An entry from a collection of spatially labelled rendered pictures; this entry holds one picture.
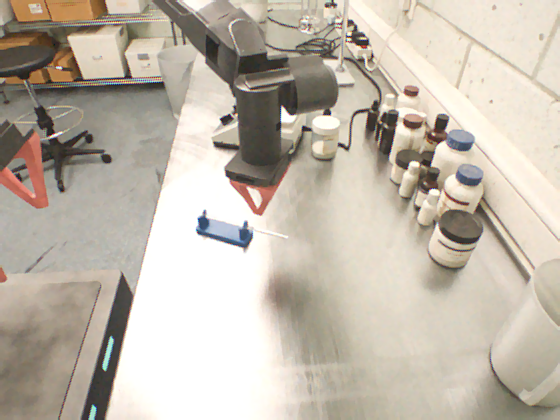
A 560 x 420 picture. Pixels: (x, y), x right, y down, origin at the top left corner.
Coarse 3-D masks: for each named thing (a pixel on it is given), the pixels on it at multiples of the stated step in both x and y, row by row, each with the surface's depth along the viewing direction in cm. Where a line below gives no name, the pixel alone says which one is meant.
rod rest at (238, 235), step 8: (200, 216) 63; (200, 224) 64; (208, 224) 65; (216, 224) 65; (224, 224) 65; (200, 232) 64; (208, 232) 64; (216, 232) 64; (224, 232) 64; (232, 232) 64; (240, 232) 61; (248, 232) 64; (224, 240) 63; (232, 240) 63; (240, 240) 62; (248, 240) 63
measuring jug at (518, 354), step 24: (552, 264) 41; (528, 288) 39; (552, 288) 44; (528, 312) 38; (552, 312) 46; (504, 336) 44; (528, 336) 38; (552, 336) 35; (504, 360) 43; (528, 360) 39; (552, 360) 36; (504, 384) 44; (528, 384) 41; (552, 384) 33
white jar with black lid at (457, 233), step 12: (444, 216) 58; (456, 216) 58; (468, 216) 58; (444, 228) 56; (456, 228) 56; (468, 228) 56; (480, 228) 56; (432, 240) 60; (444, 240) 57; (456, 240) 55; (468, 240) 54; (432, 252) 60; (444, 252) 57; (456, 252) 56; (468, 252) 56; (444, 264) 59; (456, 264) 58
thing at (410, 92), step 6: (408, 90) 86; (414, 90) 86; (402, 96) 88; (408, 96) 87; (414, 96) 87; (402, 102) 88; (408, 102) 87; (414, 102) 87; (396, 108) 91; (414, 108) 88
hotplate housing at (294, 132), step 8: (296, 120) 81; (304, 120) 87; (224, 128) 83; (232, 128) 81; (288, 128) 78; (296, 128) 80; (304, 128) 86; (216, 136) 84; (224, 136) 83; (232, 136) 83; (288, 136) 79; (296, 136) 81; (224, 144) 85; (232, 144) 85; (296, 144) 83
